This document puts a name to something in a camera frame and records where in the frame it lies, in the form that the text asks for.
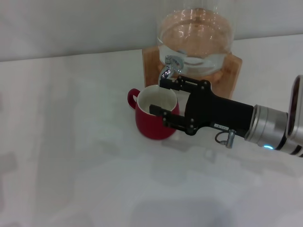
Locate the chrome dispenser faucet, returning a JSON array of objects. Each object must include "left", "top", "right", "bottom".
[{"left": 160, "top": 54, "right": 184, "bottom": 80}]

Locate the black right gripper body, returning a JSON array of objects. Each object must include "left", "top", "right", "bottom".
[{"left": 184, "top": 81, "right": 255, "bottom": 140}]

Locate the glass water dispenser jar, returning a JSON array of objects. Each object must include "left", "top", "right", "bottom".
[{"left": 155, "top": 0, "right": 235, "bottom": 78}]

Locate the wooden dispenser stand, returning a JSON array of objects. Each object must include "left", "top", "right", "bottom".
[{"left": 142, "top": 45, "right": 243, "bottom": 100}]

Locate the red ceramic cup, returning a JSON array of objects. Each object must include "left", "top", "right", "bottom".
[{"left": 127, "top": 85, "right": 180, "bottom": 140}]

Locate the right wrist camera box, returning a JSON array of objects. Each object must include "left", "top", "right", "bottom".
[{"left": 287, "top": 75, "right": 303, "bottom": 143}]

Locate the right gripper cable connector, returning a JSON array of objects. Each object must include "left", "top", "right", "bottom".
[{"left": 214, "top": 129, "right": 236, "bottom": 148}]

